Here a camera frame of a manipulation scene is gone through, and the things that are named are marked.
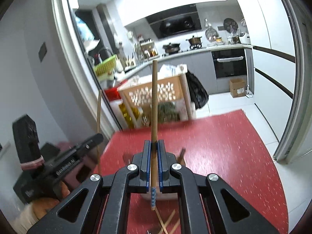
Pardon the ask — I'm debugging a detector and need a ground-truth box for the black wok on stove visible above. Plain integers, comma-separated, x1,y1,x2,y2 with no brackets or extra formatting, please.
162,43,180,55

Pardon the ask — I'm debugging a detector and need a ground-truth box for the cardboard box on floor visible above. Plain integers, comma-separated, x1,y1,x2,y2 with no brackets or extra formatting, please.
230,78,246,98

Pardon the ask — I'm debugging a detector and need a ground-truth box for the red plastic basin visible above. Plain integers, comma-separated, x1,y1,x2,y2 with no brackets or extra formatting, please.
104,87,122,102

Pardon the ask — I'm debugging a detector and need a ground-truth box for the yellow oil bottle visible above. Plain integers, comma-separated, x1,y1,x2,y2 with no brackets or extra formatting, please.
118,102,143,129

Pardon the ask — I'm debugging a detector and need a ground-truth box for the white refrigerator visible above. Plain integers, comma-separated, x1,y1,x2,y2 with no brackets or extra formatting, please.
238,0,296,139

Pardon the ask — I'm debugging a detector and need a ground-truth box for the grey wall switch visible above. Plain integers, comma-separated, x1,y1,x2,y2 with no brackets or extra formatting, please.
38,42,47,62

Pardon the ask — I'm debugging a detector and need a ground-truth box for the pink chair cushion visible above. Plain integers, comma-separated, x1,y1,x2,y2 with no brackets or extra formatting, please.
57,140,98,191

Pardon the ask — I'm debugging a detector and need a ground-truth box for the brown pot on stove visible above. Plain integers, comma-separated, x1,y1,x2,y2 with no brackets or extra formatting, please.
187,36,202,50

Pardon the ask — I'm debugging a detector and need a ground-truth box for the beige plastic utensil holder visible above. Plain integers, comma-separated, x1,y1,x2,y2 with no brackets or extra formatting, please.
123,147,187,201

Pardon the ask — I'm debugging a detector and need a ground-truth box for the black garbage bag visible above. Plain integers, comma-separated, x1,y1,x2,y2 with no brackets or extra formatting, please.
186,71,209,110

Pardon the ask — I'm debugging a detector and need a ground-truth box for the black built-in oven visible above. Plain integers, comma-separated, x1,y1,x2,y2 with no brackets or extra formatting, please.
212,49,247,79

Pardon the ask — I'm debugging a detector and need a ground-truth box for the beige flower-cutout storage cart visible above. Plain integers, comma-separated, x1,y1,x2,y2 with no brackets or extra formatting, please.
117,63,196,128

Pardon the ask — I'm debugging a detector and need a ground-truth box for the bamboo chopstick blue tip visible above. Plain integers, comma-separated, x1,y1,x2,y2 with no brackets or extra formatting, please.
150,60,158,211

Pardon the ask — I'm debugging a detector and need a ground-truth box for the black range hood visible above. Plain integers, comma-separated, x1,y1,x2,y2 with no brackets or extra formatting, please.
145,4,201,39

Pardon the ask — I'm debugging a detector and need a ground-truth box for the green plastic basket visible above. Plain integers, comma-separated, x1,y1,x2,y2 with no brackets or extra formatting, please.
93,55,117,77

